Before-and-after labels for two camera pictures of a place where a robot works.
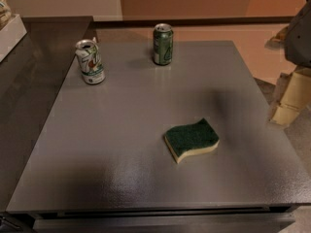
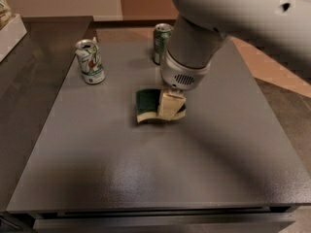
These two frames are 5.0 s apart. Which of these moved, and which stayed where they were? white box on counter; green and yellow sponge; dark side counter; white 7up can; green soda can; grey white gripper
Moved: green and yellow sponge; grey white gripper
Stayed: white box on counter; white 7up can; dark side counter; green soda can
